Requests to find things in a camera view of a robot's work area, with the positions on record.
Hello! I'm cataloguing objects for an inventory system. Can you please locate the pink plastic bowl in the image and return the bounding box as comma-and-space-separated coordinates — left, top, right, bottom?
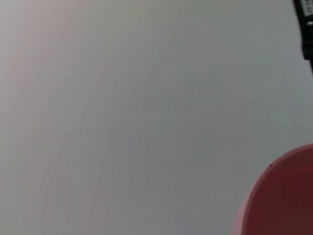
229, 143, 313, 235

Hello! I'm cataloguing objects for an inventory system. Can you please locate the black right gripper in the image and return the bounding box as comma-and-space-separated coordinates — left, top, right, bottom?
292, 0, 313, 74

